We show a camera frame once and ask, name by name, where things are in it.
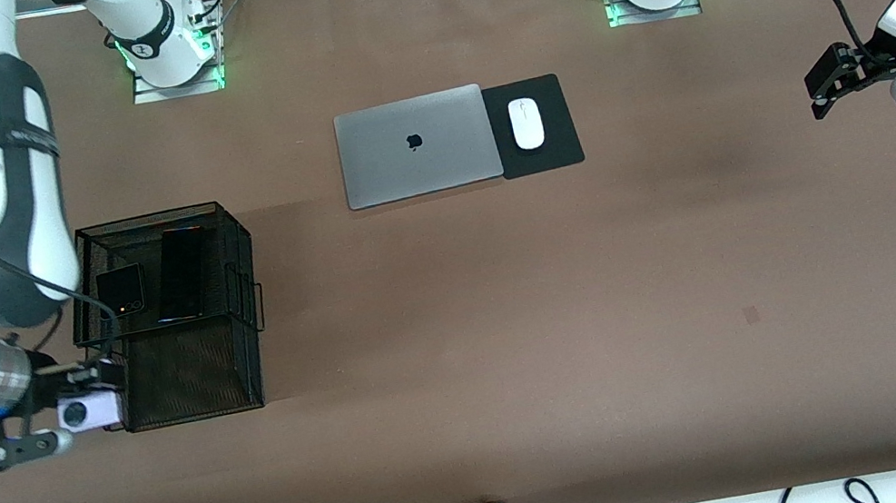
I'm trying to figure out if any silver closed laptop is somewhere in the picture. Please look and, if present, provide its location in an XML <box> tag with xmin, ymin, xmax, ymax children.
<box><xmin>330</xmin><ymin>80</ymin><xmax>507</xmax><ymax>212</ymax></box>

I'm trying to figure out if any small black flip phone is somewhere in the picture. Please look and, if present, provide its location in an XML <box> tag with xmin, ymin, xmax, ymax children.
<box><xmin>92</xmin><ymin>261</ymin><xmax>150</xmax><ymax>322</ymax></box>

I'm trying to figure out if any long black smartphone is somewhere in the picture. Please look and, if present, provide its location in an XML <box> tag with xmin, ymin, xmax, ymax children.
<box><xmin>143</xmin><ymin>223</ymin><xmax>221</xmax><ymax>326</ymax></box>

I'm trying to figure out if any white computer mouse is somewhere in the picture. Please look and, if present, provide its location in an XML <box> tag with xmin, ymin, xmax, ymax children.
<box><xmin>507</xmin><ymin>94</ymin><xmax>548</xmax><ymax>153</ymax></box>

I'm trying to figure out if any black mouse pad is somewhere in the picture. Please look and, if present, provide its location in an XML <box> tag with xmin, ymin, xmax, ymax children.
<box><xmin>480</xmin><ymin>71</ymin><xmax>587</xmax><ymax>182</ymax></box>

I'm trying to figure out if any black two-tier mesh tray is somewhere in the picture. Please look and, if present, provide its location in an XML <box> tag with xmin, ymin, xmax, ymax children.
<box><xmin>53</xmin><ymin>196</ymin><xmax>284</xmax><ymax>441</ymax></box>

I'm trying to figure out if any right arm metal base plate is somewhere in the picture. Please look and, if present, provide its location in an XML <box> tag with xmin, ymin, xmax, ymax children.
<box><xmin>121</xmin><ymin>12</ymin><xmax>229</xmax><ymax>105</ymax></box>

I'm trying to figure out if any lavender flip phone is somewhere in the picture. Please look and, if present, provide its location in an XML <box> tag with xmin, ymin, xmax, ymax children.
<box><xmin>54</xmin><ymin>388</ymin><xmax>127</xmax><ymax>438</ymax></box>

